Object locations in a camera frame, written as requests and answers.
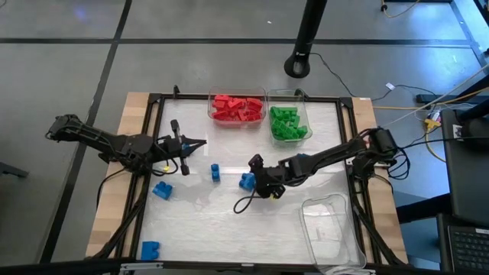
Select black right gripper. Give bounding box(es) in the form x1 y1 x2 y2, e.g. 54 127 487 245
248 153 303 201

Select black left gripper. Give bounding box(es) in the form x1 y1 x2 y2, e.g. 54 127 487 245
152 118 208 177

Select clear plastic bin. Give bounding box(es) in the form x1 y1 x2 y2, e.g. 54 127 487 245
207 86 267 130
298 193 368 273
267 89 313 148

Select glossy white table cover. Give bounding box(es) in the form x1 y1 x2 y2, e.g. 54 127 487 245
136 98 362 265

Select black power strip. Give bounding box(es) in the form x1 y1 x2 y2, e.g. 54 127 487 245
415 93 461 105

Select black laptop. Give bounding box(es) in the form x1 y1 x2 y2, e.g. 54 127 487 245
437 213 489 273

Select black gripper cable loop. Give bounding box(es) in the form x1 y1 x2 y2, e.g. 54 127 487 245
233 189 268 215

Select black aluminium table frame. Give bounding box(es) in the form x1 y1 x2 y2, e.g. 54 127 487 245
114 91 408 268

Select black cable bundle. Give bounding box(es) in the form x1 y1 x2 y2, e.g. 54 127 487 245
355 198 406 267
91 167 154 260

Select black floor cable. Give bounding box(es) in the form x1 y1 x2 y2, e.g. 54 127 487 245
309 52 439 101

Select silver bracket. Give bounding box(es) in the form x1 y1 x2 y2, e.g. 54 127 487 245
118 261 165 274

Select dark blue cable bundle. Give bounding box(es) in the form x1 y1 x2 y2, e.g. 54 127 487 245
386 147 412 181

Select yellow floor cable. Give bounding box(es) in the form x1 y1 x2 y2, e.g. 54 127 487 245
372 63 489 112

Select black floor bracket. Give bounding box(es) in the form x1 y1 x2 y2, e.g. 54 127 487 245
0 162 30 180

